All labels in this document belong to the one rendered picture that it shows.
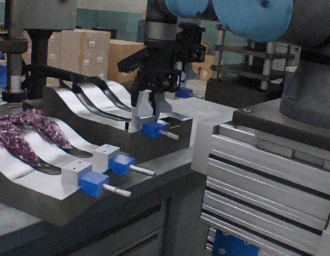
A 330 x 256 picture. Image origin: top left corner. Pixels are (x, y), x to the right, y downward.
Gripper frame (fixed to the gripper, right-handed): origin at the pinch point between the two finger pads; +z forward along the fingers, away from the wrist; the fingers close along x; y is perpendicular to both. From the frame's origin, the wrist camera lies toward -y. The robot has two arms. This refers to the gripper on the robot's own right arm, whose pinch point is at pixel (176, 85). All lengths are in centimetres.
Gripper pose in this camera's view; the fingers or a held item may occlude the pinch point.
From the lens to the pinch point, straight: 119.8
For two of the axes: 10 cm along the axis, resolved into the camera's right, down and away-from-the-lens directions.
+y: 7.8, 2.6, -5.8
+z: -1.1, 9.5, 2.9
